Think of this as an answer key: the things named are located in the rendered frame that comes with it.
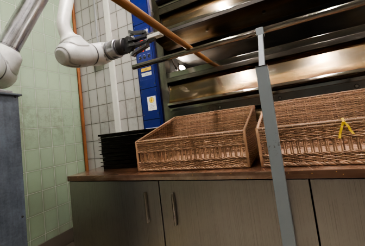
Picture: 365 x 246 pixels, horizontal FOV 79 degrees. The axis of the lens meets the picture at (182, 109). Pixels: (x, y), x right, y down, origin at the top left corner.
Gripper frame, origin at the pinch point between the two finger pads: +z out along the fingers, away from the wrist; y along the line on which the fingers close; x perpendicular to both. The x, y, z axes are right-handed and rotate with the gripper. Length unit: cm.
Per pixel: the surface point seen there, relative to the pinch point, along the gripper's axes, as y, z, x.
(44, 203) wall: 83, -118, -21
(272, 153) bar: 54, 41, 3
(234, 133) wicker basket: 47, 27, -8
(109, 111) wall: 21, -85, -60
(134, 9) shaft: 1.2, 7.0, 24.3
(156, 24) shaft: 1.0, 7.0, 10.3
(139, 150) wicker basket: 50, -21, -8
